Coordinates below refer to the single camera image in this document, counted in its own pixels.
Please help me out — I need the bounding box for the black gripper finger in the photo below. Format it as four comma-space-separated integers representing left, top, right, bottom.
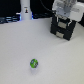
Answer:
53, 15, 59, 25
68, 20, 75, 30

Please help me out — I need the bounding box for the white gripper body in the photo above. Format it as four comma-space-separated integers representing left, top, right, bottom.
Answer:
52, 0, 81, 21

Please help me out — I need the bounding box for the black kcup holder drawer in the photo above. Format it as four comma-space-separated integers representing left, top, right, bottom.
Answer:
50, 17, 74, 40

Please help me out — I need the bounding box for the green white kcup pod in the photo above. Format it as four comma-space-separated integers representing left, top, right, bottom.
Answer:
30, 59, 38, 68

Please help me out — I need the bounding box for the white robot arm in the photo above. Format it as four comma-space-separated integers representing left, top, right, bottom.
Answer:
52, 0, 83, 30

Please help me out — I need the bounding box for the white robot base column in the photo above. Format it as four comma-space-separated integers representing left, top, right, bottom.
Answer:
20, 0, 32, 20

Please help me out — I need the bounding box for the black cable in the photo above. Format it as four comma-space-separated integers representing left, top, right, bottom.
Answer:
39, 0, 56, 13

